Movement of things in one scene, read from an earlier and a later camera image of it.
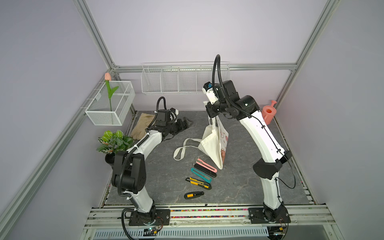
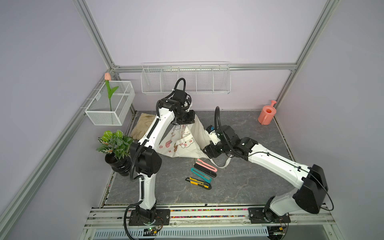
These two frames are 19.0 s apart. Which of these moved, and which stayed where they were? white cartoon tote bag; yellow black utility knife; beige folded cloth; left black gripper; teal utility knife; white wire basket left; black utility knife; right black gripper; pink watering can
Moved: right black gripper; left black gripper; white cartoon tote bag
Stayed: beige folded cloth; white wire basket left; yellow black utility knife; teal utility knife; black utility knife; pink watering can
